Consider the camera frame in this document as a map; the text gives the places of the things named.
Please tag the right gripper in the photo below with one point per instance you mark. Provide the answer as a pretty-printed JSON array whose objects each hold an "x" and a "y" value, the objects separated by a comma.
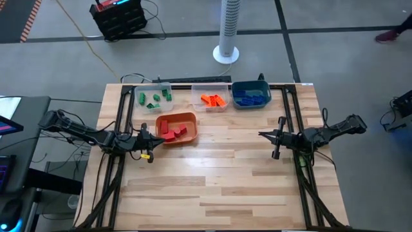
[{"x": 289, "y": 140}]

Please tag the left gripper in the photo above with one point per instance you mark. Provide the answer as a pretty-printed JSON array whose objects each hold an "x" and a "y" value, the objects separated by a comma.
[{"x": 141, "y": 143}]

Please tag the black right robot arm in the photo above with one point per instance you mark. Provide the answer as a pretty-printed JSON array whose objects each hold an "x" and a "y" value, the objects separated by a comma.
[{"x": 338, "y": 129}]

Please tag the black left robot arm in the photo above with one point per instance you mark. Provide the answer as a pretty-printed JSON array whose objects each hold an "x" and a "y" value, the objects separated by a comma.
[{"x": 80, "y": 130}]

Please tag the orange plastic bin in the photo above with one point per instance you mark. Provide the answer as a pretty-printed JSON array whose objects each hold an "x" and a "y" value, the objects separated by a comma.
[{"x": 192, "y": 129}]

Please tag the teal plastic bin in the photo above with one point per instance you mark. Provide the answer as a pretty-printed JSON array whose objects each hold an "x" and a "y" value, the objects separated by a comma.
[{"x": 251, "y": 84}]

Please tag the clear labelled plastic container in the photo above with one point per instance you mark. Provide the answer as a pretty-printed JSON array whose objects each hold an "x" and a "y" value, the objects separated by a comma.
[{"x": 199, "y": 88}]

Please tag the clear cup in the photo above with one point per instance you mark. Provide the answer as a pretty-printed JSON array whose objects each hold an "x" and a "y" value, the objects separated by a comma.
[{"x": 73, "y": 201}]

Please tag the white tower fan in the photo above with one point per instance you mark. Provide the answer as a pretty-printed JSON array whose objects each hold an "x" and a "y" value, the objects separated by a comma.
[{"x": 229, "y": 25}]

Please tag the black crate with red lid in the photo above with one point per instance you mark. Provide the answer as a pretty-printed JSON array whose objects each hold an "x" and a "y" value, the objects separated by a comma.
[{"x": 119, "y": 21}]

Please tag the dark grey desk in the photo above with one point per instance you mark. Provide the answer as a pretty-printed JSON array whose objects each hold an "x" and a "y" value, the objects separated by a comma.
[{"x": 32, "y": 109}]

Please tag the dark tablet screen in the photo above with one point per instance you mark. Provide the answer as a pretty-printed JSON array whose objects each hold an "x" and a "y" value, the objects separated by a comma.
[{"x": 9, "y": 126}]

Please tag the white sheet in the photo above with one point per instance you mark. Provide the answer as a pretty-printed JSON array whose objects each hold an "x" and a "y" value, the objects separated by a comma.
[{"x": 8, "y": 108}]

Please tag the person's foot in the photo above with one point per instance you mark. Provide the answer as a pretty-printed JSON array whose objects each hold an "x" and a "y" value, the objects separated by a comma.
[{"x": 386, "y": 36}]

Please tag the backlit keyboard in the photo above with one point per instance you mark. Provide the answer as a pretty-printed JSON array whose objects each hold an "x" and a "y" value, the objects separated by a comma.
[{"x": 4, "y": 174}]

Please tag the black glowing mouse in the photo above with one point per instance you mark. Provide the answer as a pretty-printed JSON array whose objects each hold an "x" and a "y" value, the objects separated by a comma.
[{"x": 9, "y": 212}]

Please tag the person's leg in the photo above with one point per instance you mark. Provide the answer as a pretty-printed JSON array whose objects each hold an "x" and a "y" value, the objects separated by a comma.
[{"x": 406, "y": 27}]

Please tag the black mat striped edge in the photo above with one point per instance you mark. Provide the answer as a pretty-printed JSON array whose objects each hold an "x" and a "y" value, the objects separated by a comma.
[{"x": 16, "y": 16}]

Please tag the black aluminium table frame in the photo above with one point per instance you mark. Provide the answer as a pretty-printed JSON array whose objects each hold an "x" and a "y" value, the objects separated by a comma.
[{"x": 183, "y": 86}]

